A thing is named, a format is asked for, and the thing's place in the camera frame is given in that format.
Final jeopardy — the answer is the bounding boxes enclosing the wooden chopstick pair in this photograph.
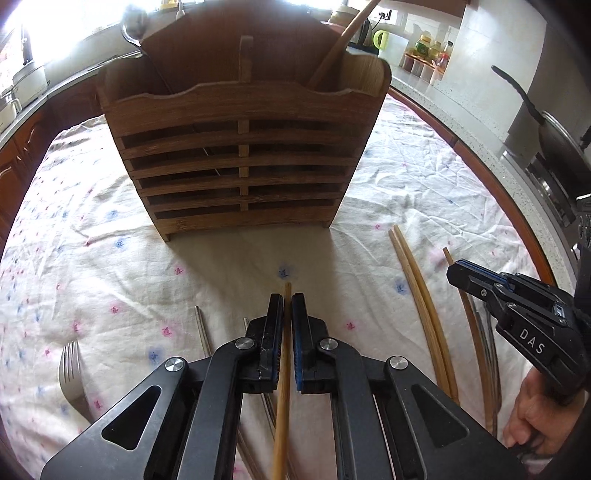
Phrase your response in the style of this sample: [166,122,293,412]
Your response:
[392,225,460,404]
[389,229,452,395]

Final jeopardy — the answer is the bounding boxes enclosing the wooden chopstick group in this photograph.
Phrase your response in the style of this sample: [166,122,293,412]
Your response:
[271,282,293,480]

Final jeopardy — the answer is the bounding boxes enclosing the steel spoon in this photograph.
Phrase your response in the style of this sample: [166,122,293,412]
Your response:
[120,6,148,48]

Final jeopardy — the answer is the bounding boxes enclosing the person's right hand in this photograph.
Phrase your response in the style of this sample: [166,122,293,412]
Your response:
[503,367,586,455]

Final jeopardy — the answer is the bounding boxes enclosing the metal chopstick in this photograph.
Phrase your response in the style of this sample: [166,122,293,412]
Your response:
[194,306,212,357]

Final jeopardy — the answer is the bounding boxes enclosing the steel fork left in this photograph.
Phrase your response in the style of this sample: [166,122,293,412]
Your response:
[58,340,94,424]

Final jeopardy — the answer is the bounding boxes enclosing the black frying pan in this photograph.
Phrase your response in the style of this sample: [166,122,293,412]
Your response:
[491,65,590,199]

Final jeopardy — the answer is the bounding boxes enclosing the floral white tablecloth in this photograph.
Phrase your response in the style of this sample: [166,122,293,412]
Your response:
[1,99,536,477]

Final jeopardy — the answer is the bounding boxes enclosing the spice jar rack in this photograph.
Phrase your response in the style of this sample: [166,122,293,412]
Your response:
[402,30,455,85]

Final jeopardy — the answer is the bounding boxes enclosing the electric kettle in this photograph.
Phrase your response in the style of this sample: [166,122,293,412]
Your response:
[352,18,372,47]

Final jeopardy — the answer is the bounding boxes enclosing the wooden utensil holder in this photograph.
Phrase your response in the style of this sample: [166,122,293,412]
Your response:
[97,1,391,239]

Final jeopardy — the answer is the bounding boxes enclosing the lower wooden cabinets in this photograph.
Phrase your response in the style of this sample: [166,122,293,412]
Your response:
[1,79,102,244]

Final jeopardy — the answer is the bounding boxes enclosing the white pot cooker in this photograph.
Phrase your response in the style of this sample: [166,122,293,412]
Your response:
[13,62,48,109]

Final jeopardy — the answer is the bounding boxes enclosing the green handled white jug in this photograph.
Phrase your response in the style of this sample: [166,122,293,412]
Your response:
[373,30,409,67]

